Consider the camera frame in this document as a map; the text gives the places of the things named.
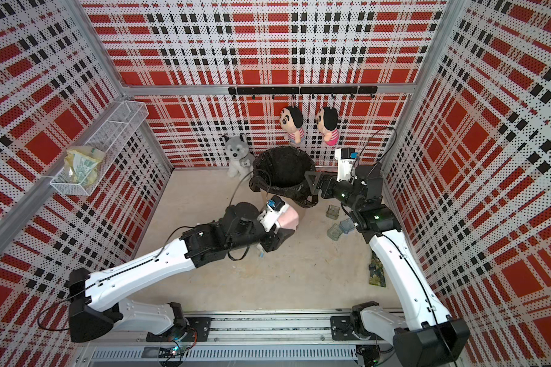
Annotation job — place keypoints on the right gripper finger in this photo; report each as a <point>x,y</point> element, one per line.
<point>311,200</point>
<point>313,177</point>

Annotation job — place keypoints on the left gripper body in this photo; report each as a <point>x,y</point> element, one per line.
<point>270,241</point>

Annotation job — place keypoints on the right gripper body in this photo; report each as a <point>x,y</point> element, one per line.
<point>335,189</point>

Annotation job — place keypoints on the clear sharpener shavings tray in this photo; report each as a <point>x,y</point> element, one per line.
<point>335,232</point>

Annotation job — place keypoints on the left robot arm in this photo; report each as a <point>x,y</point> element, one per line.
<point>100,301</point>

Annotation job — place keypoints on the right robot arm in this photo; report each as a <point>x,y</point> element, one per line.
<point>427,334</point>

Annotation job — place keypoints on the black trash bag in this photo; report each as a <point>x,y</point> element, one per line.
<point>281,171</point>

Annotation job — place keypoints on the right hanging cartoon doll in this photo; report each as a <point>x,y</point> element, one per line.
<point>327,125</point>

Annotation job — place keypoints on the hanging cartoon doll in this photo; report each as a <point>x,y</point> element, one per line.
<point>292,122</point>
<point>327,125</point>

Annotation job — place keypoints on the left hanging cartoon doll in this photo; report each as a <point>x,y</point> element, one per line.
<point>292,122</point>

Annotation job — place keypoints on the grey husky plush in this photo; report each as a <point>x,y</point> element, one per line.
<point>240,158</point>

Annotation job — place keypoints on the yellow green packet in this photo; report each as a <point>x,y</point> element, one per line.
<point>82,164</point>

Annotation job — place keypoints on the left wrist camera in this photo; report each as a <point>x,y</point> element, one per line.
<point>268,220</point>

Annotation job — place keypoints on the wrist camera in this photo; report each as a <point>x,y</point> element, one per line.
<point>268,220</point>
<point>345,157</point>

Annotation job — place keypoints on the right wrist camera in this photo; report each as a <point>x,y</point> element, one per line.
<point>345,157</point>

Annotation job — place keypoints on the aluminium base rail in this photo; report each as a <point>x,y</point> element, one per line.
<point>276,337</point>

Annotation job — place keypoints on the black hook rail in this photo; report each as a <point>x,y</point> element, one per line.
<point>272,91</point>

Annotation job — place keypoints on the white wire wall basket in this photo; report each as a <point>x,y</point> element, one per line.
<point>111,137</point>

